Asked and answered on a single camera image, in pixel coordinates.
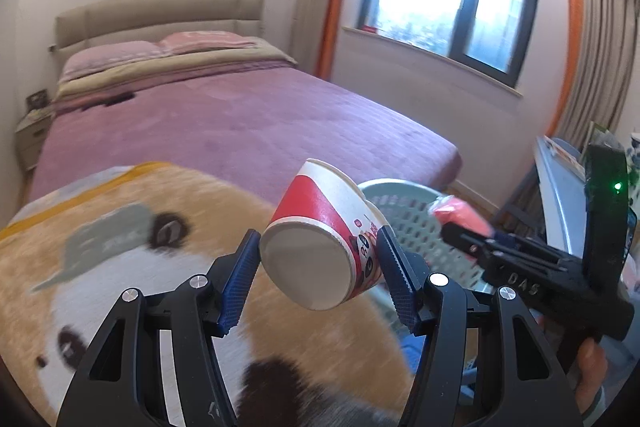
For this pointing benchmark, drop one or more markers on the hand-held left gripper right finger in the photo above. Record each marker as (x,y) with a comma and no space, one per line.
(400,287)

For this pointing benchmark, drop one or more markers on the panda printed blanket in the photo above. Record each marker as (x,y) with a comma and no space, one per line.
(125,267)

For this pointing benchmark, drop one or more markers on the beige window sill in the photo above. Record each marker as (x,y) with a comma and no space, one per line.
(440,57)

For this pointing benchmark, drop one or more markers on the red wrapper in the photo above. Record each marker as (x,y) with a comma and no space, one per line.
(460,212)

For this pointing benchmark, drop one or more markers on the dark photo frame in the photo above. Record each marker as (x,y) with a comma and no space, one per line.
(38,99)

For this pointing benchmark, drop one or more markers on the person's right hand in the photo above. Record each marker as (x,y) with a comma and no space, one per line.
(592,372)

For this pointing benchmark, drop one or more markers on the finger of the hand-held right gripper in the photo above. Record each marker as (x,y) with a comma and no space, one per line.
(472,249)

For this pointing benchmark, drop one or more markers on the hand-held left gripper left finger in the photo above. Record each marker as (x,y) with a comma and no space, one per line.
(240,279)

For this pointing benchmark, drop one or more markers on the red and white paper cup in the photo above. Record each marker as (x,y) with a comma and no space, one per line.
(310,262)

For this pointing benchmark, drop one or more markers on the purple pillow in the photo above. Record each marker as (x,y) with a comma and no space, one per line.
(110,57)

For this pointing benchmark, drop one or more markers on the mint green plastic basket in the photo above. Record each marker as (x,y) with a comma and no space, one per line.
(415,217)

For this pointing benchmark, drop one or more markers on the bed with purple sheet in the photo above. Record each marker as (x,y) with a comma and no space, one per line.
(240,127)

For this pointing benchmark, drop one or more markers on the striped beige orange curtain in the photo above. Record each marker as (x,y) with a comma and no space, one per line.
(595,32)

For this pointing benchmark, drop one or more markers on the pink pillows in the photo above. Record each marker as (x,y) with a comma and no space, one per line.
(200,67)

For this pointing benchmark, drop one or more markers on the white board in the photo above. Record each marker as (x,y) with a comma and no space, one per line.
(557,197)

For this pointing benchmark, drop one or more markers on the white nightstand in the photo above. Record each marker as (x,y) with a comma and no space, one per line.
(32,139)

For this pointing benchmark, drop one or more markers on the pink pillow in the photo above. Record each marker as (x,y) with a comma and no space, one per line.
(210,41)

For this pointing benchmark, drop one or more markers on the small black item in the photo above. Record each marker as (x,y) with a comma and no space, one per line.
(110,99)

